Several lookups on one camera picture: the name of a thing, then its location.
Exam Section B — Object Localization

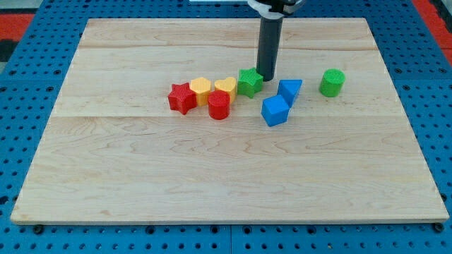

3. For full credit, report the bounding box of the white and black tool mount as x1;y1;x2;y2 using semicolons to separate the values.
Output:
247;0;306;19

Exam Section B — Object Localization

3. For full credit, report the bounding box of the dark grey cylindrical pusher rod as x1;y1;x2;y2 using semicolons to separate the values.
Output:
256;17;283;82

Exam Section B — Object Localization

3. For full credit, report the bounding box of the green star block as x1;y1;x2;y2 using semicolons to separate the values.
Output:
237;67;263;99

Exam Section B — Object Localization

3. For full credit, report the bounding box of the blue triangle block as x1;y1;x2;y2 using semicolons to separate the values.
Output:
277;79;303;108

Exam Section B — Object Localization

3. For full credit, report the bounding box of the yellow heart block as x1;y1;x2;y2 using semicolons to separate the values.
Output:
214;77;237;104

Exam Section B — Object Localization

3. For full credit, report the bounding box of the blue cube block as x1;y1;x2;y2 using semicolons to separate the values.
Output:
261;95;290;127

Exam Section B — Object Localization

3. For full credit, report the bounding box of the green cylinder block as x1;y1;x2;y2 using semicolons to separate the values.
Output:
319;68;345;97

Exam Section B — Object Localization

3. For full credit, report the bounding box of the red cylinder block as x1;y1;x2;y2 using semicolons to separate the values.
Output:
208;90;230;120

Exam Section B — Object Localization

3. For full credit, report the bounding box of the yellow hexagon block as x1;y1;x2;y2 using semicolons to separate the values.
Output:
189;77;212;107

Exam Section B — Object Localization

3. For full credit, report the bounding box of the red star block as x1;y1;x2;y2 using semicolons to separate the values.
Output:
167;83;197;115

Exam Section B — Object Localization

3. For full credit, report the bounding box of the light wooden board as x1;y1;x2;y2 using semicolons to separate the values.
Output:
11;18;449;225

